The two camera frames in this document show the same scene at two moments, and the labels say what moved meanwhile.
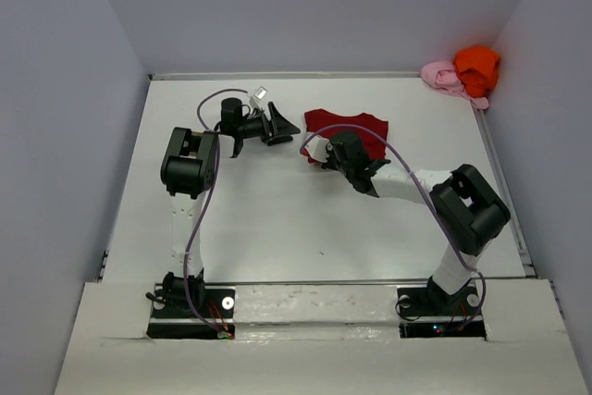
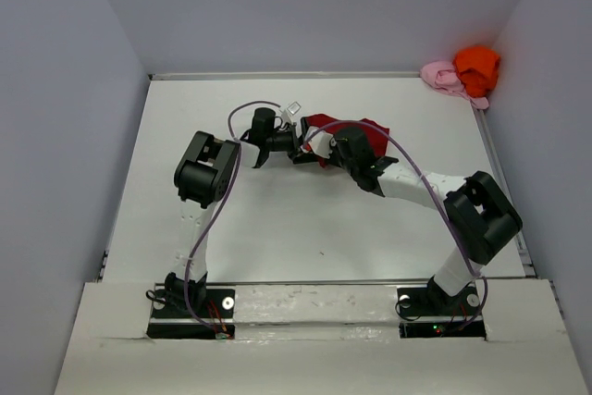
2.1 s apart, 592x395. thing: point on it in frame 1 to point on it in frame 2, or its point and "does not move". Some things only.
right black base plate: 428,312 does not move
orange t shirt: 477,67 does not move
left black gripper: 280,127 to 295,142
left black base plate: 173,317 does not move
